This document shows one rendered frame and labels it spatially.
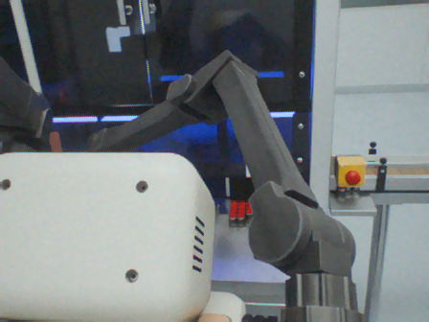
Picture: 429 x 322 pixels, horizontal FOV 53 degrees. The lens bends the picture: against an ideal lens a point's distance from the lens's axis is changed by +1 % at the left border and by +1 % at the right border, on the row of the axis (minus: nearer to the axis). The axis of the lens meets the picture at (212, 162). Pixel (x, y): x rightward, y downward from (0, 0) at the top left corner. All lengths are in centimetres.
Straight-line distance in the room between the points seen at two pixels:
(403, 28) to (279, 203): 557
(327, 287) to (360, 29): 550
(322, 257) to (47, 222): 26
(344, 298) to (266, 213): 12
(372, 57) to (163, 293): 570
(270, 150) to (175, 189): 24
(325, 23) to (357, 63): 481
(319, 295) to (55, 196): 26
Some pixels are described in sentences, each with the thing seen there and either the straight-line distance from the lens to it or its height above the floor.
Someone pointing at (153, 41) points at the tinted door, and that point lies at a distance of 118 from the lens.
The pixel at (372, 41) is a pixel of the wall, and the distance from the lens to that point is 593.
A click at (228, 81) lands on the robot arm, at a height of 137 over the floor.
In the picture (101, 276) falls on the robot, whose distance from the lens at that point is 36.
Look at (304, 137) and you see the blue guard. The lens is 120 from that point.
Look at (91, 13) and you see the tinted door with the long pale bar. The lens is 122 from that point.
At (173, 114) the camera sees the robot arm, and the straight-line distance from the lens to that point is 83.
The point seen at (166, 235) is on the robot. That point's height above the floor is 134.
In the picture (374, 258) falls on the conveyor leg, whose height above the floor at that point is 61.
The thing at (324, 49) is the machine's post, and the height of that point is 134.
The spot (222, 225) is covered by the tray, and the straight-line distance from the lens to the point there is 122.
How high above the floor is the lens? 153
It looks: 23 degrees down
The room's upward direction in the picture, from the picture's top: 4 degrees counter-clockwise
